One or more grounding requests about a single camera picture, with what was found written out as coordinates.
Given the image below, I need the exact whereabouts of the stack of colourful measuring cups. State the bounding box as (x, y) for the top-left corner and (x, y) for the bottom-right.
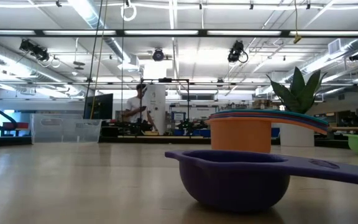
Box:
(204, 116), (328, 154)

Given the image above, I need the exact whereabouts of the red measuring cup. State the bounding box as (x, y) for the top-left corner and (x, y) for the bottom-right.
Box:
(208, 113), (329, 131)

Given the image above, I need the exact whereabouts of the light blue measuring cup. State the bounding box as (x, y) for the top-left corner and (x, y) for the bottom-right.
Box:
(211, 109), (329, 125)

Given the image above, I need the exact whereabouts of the medium blue measuring cup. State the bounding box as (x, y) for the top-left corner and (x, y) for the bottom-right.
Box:
(209, 111), (329, 128)

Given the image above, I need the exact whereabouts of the small navy measuring cup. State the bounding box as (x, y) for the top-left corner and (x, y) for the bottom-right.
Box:
(165, 149), (358, 214)

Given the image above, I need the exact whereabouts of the clear plastic basket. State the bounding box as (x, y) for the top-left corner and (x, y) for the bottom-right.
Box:
(29, 113), (103, 144)

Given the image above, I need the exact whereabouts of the white cylindrical tank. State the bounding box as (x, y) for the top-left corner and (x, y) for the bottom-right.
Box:
(144, 84), (167, 135)

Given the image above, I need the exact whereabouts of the person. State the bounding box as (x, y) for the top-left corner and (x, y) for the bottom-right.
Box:
(122, 83), (155, 131)

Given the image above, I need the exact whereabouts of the round black ceiling device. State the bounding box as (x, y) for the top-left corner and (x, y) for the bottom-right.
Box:
(152, 48), (165, 62)

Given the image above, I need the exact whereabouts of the black monitor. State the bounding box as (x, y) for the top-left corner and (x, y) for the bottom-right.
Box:
(83, 93), (114, 121)

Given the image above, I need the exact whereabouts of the black ceiling-mounted device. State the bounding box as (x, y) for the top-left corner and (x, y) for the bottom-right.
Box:
(19, 39), (51, 62)
(227, 39), (249, 63)

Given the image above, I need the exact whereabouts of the overhead beam with light strips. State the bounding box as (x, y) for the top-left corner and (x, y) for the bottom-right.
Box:
(0, 29), (358, 38)

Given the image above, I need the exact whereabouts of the green plant in white pot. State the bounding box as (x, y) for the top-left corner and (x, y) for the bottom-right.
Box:
(265, 66), (328, 147)

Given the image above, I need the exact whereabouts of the red bench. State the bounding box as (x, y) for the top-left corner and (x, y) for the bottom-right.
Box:
(3, 121), (30, 131)

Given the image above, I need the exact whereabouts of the black aluminium table frame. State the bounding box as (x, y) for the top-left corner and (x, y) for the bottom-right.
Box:
(0, 135), (358, 149)

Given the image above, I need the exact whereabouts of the black hanging cable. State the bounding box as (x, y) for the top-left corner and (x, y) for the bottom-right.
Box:
(84, 0), (104, 105)

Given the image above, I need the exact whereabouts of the white coiled cable ring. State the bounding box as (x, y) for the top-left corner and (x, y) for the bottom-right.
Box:
(120, 0), (138, 22)

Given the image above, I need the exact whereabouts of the yellow hanging cord with hook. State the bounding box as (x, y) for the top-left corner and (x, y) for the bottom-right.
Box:
(293, 0), (303, 44)

